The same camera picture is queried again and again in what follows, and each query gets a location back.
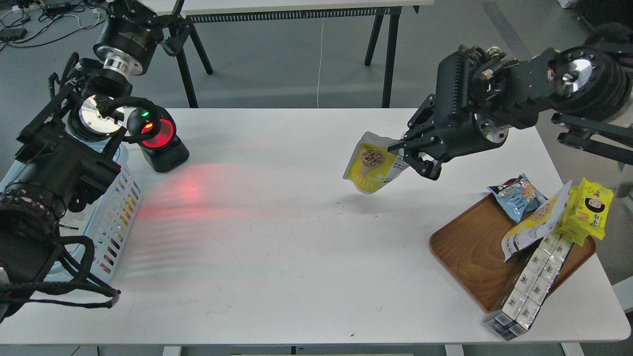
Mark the yellow cartoon snack bag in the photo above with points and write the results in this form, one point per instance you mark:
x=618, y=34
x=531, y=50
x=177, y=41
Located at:
x=586, y=213

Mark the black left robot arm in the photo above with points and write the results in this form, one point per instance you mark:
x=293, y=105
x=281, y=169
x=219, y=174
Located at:
x=68, y=153

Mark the background table with black legs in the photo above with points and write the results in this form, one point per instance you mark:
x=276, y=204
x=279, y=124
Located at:
x=216, y=11

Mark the light blue plastic basket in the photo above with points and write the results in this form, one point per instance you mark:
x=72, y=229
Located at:
x=109, y=220

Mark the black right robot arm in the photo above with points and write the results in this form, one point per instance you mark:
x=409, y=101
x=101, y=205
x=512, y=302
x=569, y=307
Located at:
x=481, y=94

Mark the black barcode scanner red window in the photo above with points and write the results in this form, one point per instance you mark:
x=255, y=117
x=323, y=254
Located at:
x=165, y=151

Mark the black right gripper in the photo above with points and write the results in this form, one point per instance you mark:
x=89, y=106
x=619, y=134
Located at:
x=452, y=125

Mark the yellow white snack pouch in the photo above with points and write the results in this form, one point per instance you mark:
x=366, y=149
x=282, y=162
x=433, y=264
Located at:
x=371, y=165
x=538, y=225

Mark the blue snack bag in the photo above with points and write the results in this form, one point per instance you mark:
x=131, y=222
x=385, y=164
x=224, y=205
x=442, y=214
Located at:
x=518, y=197

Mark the white wrapped box multipack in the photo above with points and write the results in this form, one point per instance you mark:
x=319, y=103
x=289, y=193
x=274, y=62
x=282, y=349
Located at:
x=529, y=285

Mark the brown wooden tray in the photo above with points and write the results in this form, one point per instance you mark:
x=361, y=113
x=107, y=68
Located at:
x=469, y=248

